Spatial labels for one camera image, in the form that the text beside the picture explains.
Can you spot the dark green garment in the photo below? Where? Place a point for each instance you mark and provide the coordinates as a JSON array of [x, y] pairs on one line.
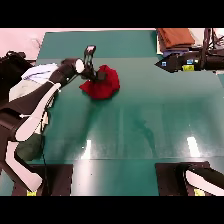
[[30, 149]]

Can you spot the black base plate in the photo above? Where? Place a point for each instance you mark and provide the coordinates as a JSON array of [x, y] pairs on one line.
[[166, 180], [60, 180]]

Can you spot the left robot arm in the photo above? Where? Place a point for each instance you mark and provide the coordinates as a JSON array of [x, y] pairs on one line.
[[33, 116]]

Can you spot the red T-shirt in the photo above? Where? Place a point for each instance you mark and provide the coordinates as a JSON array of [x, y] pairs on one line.
[[105, 86]]

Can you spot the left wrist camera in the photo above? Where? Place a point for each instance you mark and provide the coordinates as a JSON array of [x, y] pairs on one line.
[[90, 50]]

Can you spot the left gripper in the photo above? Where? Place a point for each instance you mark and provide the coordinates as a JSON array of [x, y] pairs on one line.
[[97, 76]]

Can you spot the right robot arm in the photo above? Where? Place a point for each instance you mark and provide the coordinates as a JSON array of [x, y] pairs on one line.
[[203, 178]]

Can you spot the cream garment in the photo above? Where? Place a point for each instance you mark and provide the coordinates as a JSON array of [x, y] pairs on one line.
[[23, 89]]

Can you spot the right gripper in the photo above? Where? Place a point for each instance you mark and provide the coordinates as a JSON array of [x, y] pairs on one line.
[[171, 64]]

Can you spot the orange garment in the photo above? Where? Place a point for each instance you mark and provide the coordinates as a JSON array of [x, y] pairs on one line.
[[176, 37]]

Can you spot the grey garment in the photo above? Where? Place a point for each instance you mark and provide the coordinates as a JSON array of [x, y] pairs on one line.
[[175, 51]]

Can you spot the white garment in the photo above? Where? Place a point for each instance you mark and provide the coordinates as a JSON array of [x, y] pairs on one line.
[[40, 72]]

